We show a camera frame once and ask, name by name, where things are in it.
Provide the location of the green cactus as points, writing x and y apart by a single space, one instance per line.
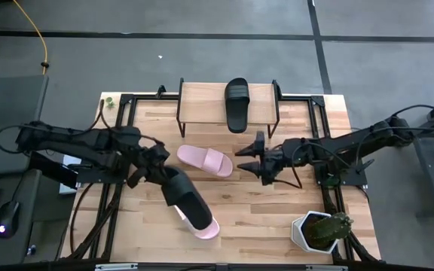
328 227

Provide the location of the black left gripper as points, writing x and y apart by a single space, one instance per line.
151 162

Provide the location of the silver metal bracket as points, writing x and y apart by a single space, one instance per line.
115 267
326 268

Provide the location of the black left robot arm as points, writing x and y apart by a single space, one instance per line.
89 145

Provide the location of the white angular plant pot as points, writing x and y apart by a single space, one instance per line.
298 231

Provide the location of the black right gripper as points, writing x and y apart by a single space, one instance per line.
273 162

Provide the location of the pink slide sandal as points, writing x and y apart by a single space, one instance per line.
209 232
202 158

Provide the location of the black slide sandal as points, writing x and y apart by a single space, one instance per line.
190 203
237 109

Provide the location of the grey side desk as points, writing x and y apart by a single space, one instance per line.
6 105

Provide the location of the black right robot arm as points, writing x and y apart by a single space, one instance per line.
352 145

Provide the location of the wooden shelf with black frame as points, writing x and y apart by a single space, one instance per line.
202 101

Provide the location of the small green object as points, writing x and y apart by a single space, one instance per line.
109 102

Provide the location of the black computer mouse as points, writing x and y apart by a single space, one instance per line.
8 218

